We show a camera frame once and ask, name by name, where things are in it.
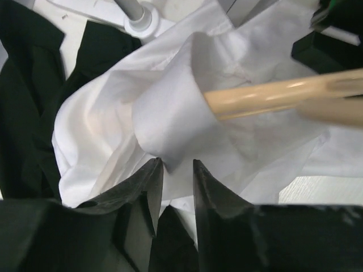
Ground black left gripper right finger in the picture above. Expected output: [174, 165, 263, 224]
[193, 160, 362, 271]

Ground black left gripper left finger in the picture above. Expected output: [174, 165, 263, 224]
[1, 158, 163, 271]

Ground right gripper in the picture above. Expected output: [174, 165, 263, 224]
[291, 1, 362, 74]

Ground beige plastic hanger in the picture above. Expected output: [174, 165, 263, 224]
[204, 69, 362, 128]

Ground white shirt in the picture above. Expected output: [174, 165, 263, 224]
[50, 0, 363, 250]

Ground black shirt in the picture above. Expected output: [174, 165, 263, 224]
[1, 1, 199, 271]

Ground metal clothes rack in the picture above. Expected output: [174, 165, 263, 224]
[50, 0, 175, 43]

